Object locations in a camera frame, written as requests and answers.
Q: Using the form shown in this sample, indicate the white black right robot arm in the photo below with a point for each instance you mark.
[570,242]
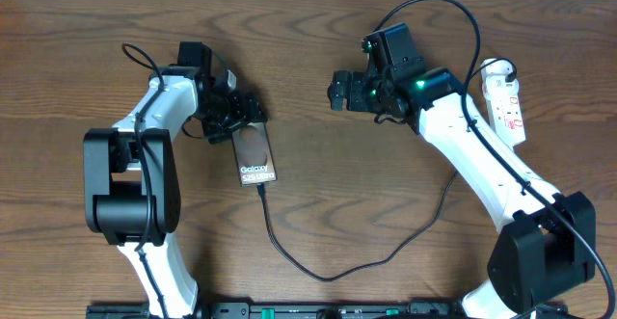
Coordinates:
[545,241]

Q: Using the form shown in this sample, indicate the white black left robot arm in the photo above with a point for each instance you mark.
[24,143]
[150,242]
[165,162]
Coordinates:
[131,188]

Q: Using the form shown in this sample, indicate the Galaxy smartphone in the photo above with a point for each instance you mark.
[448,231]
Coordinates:
[253,155]

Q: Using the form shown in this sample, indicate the white power strip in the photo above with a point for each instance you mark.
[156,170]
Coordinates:
[504,109]

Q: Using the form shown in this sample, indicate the white usb charger adapter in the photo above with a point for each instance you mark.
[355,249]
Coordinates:
[496,71]

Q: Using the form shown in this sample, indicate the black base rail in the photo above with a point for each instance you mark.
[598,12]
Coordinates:
[416,309]

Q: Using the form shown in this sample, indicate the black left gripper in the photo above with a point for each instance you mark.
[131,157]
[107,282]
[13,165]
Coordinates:
[239,117]

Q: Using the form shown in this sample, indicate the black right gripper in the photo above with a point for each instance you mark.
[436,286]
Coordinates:
[337,88]

